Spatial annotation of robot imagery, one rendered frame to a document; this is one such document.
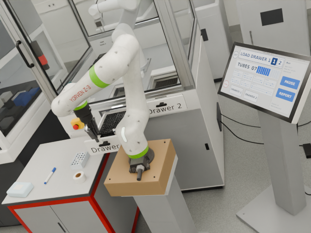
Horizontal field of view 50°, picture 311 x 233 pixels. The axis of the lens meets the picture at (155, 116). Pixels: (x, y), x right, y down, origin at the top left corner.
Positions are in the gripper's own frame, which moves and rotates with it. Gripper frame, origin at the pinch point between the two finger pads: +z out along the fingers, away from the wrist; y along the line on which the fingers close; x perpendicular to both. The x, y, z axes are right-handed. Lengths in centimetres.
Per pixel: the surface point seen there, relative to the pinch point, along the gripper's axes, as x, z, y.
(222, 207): 55, 93, -20
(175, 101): 44, 4, -34
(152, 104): 28.0, 2.7, -33.6
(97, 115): -13.9, 3.7, -35.4
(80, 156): -21.5, 13.6, -5.5
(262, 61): 99, -21, -14
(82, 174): -13.0, 13.1, 13.3
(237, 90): 84, -8, -13
